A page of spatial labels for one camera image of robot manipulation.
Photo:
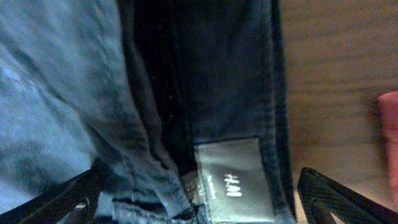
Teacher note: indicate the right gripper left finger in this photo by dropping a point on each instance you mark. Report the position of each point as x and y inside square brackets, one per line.
[75, 201]

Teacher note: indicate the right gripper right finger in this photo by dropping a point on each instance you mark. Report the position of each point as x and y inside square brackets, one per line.
[322, 198]

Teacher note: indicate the navy blue shorts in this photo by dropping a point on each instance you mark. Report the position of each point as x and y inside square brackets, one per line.
[178, 106]

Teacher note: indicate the red printed t-shirt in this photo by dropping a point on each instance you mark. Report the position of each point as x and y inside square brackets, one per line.
[388, 109]

